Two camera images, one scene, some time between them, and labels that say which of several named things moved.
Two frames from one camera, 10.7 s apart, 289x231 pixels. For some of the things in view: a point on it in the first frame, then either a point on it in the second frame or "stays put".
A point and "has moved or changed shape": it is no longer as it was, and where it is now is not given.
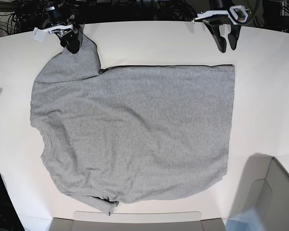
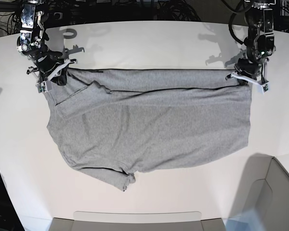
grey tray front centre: (137, 221) stays put
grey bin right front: (268, 198) stays put
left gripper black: (212, 25) -> (244, 67)
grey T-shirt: (121, 133) has moved or changed shape
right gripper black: (57, 16) -> (47, 63)
